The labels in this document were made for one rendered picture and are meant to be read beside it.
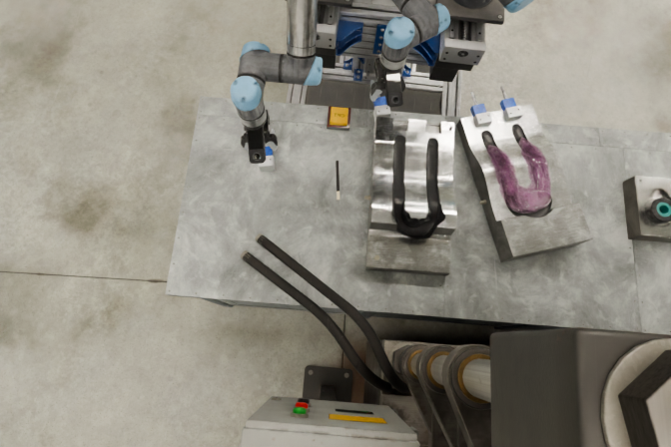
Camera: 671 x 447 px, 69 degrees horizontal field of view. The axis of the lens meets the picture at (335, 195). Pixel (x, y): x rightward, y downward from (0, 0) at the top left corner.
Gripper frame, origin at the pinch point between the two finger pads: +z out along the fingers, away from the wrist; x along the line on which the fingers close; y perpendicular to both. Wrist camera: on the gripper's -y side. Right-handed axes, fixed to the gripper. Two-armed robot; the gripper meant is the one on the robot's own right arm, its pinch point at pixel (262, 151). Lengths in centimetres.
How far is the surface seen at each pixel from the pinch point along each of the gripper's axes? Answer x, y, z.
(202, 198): 21.9, -10.1, 13.0
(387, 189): -38.8, -14.4, 2.4
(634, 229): -118, -31, 9
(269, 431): -6, -74, -53
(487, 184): -71, -14, 4
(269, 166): -1.2, -2.1, 7.8
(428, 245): -50, -32, 7
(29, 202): 127, 20, 93
